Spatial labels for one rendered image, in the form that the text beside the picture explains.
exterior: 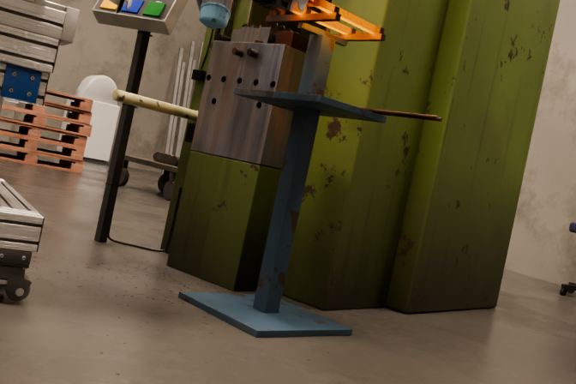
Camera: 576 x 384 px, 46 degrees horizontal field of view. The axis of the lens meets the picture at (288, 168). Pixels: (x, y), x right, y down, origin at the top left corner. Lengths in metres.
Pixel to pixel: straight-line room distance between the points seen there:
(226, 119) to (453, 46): 0.97
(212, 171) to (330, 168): 0.46
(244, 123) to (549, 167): 4.18
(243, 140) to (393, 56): 0.64
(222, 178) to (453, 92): 0.99
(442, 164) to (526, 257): 3.61
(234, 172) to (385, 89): 0.64
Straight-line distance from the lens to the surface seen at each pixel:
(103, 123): 10.05
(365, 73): 2.49
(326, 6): 2.01
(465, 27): 2.86
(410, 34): 2.67
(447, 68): 2.84
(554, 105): 6.45
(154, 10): 2.90
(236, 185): 2.51
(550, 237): 6.21
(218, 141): 2.61
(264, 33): 2.65
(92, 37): 10.92
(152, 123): 11.14
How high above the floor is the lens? 0.47
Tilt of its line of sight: level
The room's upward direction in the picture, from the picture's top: 12 degrees clockwise
